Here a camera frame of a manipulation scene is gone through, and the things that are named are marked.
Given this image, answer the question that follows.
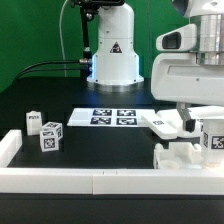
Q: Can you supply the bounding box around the white chair seat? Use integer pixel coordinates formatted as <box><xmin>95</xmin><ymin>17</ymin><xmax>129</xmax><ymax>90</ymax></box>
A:
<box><xmin>153</xmin><ymin>142</ymin><xmax>203</xmax><ymax>169</ymax></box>

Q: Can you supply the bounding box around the white U-shaped fence wall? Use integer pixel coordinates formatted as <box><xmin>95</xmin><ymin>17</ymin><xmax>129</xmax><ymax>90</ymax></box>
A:
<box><xmin>0</xmin><ymin>130</ymin><xmax>224</xmax><ymax>195</ymax></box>

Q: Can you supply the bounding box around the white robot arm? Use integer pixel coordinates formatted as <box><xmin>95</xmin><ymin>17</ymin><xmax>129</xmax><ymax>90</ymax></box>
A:
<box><xmin>87</xmin><ymin>0</ymin><xmax>224</xmax><ymax>123</ymax></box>

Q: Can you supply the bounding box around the white marker tag sheet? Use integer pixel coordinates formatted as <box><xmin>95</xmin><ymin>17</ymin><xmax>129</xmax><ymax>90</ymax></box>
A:
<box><xmin>67</xmin><ymin>108</ymin><xmax>155</xmax><ymax>127</ymax></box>

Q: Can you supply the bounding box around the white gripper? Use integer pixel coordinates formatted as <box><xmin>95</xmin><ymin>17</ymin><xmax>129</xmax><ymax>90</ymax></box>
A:
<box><xmin>151</xmin><ymin>24</ymin><xmax>224</xmax><ymax>133</ymax></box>

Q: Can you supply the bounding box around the black cable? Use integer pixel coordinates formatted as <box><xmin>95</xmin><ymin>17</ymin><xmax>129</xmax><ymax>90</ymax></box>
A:
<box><xmin>14</xmin><ymin>59</ymin><xmax>92</xmax><ymax>81</ymax></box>

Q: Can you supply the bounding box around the white chair back piece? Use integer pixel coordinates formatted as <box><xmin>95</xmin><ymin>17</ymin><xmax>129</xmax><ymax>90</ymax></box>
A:
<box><xmin>157</xmin><ymin>106</ymin><xmax>224</xmax><ymax>138</ymax></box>

